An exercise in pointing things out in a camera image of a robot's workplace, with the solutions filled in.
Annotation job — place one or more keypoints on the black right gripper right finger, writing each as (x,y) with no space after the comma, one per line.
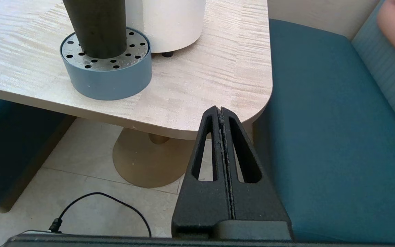
(259,206)

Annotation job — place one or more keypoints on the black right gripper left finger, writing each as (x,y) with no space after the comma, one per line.
(201,206)

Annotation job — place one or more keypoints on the dark brown tall cup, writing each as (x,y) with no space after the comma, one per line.
(98,27)

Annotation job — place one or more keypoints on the teal right booth sofa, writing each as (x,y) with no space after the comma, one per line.
(338,144)

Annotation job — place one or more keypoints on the teal booth sofa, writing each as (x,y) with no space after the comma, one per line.
(9,147)
(338,144)

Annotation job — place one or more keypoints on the large blue perforated drip tray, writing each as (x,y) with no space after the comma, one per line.
(111,82)

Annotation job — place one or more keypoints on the large white water dispenser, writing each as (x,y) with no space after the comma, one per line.
(170,24)

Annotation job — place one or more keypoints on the teal left booth sofa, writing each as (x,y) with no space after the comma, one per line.
(9,147)

